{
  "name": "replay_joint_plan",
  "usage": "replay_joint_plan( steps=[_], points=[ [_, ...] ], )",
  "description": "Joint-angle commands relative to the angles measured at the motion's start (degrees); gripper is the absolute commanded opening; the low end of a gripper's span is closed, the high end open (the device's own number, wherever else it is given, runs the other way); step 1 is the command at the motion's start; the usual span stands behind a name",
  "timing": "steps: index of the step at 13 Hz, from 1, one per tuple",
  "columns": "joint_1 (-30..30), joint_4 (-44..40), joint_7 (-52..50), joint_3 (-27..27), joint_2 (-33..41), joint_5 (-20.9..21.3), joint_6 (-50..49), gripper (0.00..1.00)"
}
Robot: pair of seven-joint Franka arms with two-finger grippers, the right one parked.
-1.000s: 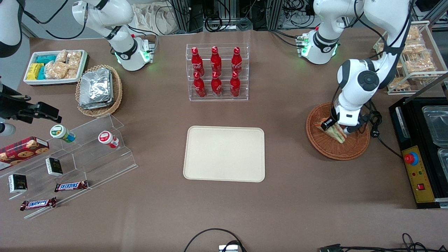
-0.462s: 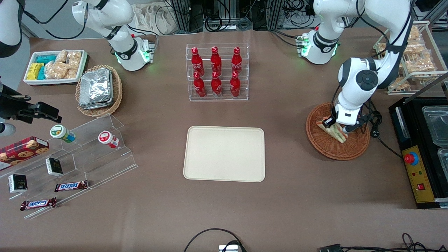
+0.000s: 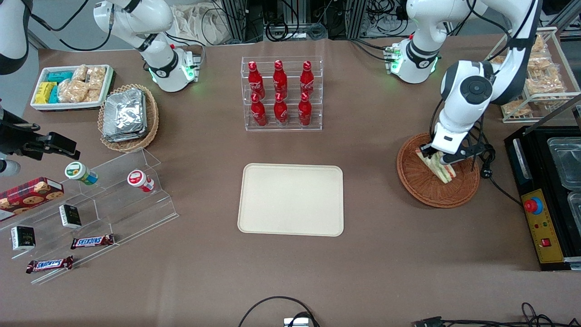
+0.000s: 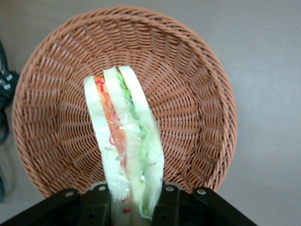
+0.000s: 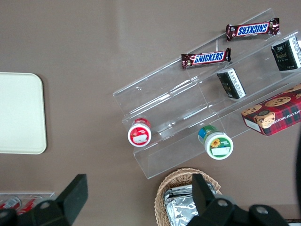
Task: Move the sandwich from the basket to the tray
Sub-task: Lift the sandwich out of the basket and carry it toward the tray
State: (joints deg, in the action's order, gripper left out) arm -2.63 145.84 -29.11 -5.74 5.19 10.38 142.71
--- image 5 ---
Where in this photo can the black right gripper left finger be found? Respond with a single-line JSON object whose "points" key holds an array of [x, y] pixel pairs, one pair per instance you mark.
{"points": [[70, 200]]}

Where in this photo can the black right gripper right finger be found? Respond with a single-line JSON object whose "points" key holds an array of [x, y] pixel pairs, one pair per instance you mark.
{"points": [[202, 195]]}

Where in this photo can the light wicker basket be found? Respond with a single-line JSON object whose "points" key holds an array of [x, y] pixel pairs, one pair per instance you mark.
{"points": [[162, 193]]}

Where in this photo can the beige plastic tray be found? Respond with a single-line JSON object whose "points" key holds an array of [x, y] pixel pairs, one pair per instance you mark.
{"points": [[21, 113]]}

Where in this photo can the clear acrylic bottle rack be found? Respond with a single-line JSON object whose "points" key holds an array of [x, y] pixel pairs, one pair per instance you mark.
{"points": [[47, 194]]}

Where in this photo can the silver foil pack stack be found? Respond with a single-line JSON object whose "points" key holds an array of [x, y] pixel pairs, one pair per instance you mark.
{"points": [[178, 207]]}

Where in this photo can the red cola bottle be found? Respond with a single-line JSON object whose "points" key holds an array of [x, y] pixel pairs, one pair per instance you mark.
{"points": [[28, 204], [10, 203]]}

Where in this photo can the green-lidded snack cup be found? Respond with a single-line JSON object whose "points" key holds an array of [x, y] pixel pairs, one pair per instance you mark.
{"points": [[217, 144]]}

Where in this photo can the red-lidded snack cup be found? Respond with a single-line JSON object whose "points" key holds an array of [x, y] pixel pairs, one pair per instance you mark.
{"points": [[140, 136]]}

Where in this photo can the clear acrylic stepped display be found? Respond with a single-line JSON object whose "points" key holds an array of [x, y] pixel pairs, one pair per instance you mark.
{"points": [[164, 94]]}

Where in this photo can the red tartan cookie box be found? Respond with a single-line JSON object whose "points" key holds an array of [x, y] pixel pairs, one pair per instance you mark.
{"points": [[277, 113]]}

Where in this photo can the small black tea box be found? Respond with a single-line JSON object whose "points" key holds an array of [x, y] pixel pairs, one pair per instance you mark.
{"points": [[231, 84], [285, 55]]}

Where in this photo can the Snickers chocolate bar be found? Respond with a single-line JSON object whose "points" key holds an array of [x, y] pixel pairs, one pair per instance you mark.
{"points": [[252, 29], [207, 57]]}

